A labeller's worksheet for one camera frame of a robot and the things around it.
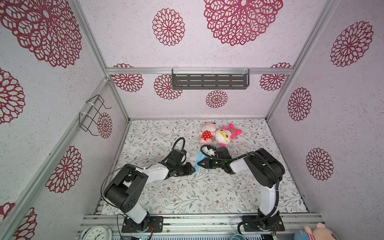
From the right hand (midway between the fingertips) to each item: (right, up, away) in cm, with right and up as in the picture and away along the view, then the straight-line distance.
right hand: (198, 162), depth 94 cm
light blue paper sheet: (+1, +3, +3) cm, 4 cm away
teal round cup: (+17, -28, -27) cm, 43 cm away
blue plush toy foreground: (+43, -26, -29) cm, 59 cm away
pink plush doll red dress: (+8, +20, +11) cm, 24 cm away
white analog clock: (-48, -27, -26) cm, 61 cm away
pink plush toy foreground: (+53, -26, -28) cm, 65 cm away
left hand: (-3, -5, -5) cm, 7 cm away
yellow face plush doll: (+18, +18, +6) cm, 26 cm away
